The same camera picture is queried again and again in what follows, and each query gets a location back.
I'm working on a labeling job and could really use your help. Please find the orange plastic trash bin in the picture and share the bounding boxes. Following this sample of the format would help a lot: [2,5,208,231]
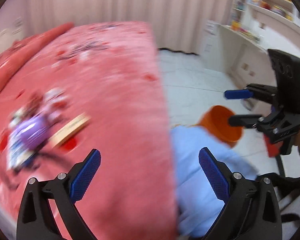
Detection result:
[196,105,243,148]

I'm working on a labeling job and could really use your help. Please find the red paper packet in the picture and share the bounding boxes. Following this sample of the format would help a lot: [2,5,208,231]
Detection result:
[263,135,283,158]

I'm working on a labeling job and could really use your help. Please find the light blue trousers leg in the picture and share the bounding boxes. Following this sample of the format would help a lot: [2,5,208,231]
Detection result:
[170,126,257,238]

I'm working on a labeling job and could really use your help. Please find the white blue printed box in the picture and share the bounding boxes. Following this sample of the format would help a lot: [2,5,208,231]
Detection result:
[7,131,35,171]

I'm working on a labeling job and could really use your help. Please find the white desk with shelves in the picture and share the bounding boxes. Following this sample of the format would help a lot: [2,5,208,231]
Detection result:
[202,0,300,88]

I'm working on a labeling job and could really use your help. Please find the pink pleated curtain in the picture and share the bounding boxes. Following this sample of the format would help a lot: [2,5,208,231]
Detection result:
[26,0,233,54]

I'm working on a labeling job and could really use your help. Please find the tan wooden flat box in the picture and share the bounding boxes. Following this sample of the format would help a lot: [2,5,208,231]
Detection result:
[49,113,91,148]

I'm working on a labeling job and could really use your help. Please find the pink heart-print bed blanket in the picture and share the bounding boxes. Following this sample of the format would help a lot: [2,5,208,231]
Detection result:
[0,22,177,239]

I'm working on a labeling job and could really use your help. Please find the folded red quilt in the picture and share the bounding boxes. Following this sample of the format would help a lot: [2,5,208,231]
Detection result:
[0,22,74,93]

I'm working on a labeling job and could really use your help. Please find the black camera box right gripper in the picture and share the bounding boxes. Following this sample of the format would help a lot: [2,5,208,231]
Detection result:
[268,49,300,114]

